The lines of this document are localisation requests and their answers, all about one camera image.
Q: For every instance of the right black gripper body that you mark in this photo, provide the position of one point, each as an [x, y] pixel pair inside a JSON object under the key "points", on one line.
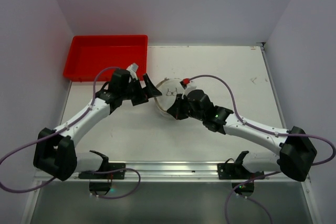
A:
{"points": [[181, 106]]}

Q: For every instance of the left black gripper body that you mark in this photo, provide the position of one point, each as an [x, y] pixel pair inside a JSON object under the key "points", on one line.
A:
{"points": [[140, 93]]}

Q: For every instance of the white round laundry bag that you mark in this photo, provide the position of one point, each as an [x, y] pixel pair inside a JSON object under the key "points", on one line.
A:
{"points": [[170, 88]]}

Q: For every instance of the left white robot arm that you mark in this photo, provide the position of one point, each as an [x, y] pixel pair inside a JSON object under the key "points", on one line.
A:
{"points": [[55, 151]]}

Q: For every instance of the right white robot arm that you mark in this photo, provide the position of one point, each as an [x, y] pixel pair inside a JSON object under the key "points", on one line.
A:
{"points": [[291, 151]]}

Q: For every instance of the red plastic tray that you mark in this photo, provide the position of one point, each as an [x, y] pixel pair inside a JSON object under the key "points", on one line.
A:
{"points": [[88, 55]]}

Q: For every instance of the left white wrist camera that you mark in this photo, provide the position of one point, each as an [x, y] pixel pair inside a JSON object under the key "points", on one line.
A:
{"points": [[132, 69]]}

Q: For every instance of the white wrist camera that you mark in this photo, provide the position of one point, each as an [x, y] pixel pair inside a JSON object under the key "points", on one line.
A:
{"points": [[188, 85], [132, 69]]}

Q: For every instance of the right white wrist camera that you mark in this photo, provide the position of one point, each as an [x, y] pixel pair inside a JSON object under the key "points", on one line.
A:
{"points": [[188, 85]]}

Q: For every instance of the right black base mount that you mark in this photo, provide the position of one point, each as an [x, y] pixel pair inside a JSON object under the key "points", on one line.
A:
{"points": [[234, 169]]}

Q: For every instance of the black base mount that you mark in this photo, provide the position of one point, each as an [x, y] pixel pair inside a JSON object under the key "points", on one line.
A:
{"points": [[234, 169], [96, 166]]}

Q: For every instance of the aluminium rail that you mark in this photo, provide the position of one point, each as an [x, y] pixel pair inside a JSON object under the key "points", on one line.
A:
{"points": [[177, 171]]}

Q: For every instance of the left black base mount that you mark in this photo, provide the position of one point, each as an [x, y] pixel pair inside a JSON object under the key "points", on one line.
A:
{"points": [[96, 166]]}

